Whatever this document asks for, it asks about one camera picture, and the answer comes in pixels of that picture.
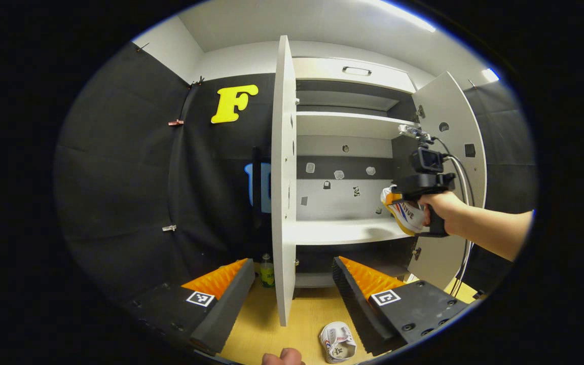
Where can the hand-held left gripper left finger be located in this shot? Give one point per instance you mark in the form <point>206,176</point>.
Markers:
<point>228,306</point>

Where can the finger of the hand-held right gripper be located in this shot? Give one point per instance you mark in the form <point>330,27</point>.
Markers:
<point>397,197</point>

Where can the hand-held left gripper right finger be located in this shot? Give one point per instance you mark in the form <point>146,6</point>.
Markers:
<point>358,309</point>

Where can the white shoe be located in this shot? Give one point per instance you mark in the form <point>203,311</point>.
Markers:
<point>337,342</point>
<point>411,215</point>

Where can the white shoe cabinet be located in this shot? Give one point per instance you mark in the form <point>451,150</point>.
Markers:
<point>342,230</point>

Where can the metal door hinge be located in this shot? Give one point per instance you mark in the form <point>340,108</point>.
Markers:
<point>416,253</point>
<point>420,113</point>

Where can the white cabinet drawer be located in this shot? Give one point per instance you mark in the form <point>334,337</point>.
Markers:
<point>322,68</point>

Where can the green drink bottle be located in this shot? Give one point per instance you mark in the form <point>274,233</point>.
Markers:
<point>267,276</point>

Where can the black backdrop cloth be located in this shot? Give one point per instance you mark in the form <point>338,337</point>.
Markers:
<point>119,177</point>
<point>505,152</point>

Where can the metal cloth clip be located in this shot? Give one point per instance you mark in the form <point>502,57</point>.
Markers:
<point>169,228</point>

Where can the small ceiling light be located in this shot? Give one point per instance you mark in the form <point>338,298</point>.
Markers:
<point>490,75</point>

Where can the long ceiling light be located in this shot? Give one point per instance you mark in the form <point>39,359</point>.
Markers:
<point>408,15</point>

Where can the red cloth clip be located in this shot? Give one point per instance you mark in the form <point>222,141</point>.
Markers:
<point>175,122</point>

